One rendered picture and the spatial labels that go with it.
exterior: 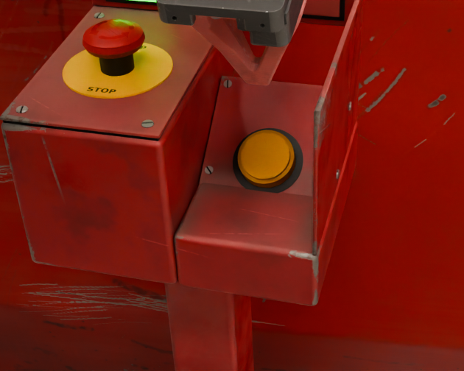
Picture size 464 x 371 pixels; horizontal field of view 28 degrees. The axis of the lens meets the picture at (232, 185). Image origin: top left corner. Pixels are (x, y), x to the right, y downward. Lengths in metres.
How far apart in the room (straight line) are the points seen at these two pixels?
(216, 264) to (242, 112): 0.11
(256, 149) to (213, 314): 0.15
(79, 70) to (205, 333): 0.23
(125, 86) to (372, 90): 0.32
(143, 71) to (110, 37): 0.03
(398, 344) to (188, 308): 0.41
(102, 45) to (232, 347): 0.27
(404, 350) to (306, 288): 0.50
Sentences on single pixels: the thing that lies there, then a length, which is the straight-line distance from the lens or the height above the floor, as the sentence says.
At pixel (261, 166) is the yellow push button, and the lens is 0.61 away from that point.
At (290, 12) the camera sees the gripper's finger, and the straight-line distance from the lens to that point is 0.46.
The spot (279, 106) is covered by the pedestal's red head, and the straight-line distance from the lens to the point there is 0.64.
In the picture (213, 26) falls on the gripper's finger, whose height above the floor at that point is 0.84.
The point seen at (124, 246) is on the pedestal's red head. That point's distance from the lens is 0.60.
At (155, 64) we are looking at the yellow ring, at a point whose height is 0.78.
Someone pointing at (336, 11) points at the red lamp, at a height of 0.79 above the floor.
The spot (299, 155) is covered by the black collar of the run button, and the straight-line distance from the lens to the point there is 0.62.
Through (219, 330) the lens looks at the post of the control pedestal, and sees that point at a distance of 0.71.
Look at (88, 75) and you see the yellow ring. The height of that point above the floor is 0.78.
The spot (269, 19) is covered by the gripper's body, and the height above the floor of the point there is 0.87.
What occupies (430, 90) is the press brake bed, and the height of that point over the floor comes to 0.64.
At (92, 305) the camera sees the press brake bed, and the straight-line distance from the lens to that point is 1.11.
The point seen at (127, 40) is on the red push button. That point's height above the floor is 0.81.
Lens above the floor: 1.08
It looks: 37 degrees down
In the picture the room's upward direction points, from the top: 3 degrees counter-clockwise
